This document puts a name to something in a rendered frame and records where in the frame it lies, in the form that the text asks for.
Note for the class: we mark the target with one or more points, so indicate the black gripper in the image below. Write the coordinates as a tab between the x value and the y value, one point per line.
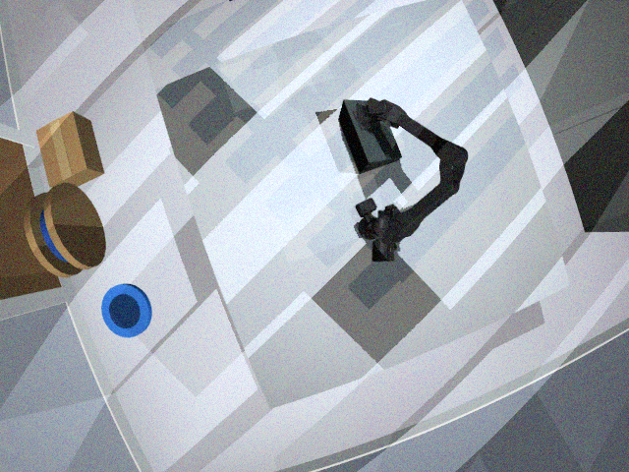
365	209

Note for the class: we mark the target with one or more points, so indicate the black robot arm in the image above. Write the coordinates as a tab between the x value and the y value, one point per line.
392	226

